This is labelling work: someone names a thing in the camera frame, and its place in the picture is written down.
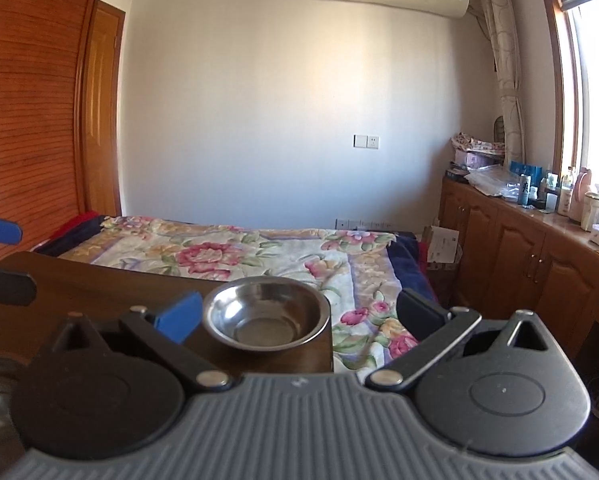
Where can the dark blue blanket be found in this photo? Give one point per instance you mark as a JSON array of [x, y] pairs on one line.
[[407, 264]]

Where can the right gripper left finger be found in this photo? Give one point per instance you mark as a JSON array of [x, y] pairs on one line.
[[161, 337]]

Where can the wooden sideboard cabinet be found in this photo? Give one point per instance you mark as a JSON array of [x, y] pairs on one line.
[[515, 258]]

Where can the white paper bag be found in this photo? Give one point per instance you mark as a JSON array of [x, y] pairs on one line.
[[441, 243]]

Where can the floral bed quilt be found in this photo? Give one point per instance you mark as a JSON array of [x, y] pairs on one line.
[[352, 269]]

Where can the wooden slatted wardrobe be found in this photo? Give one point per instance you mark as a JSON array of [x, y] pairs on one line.
[[43, 52]]

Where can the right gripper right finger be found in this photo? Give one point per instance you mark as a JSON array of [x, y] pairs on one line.
[[439, 331]]

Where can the patterned beige curtain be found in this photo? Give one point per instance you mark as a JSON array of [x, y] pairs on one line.
[[501, 27]]

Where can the clear plastic bag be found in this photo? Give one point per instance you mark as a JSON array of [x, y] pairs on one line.
[[495, 181]]

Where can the white wall switch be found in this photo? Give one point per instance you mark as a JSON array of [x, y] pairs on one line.
[[370, 142]]

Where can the wall power outlet strip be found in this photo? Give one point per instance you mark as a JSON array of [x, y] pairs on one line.
[[363, 225]]

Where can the red cloth on bed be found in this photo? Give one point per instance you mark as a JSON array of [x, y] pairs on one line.
[[71, 234]]

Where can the small steel bowl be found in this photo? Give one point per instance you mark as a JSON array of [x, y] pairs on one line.
[[265, 314]]

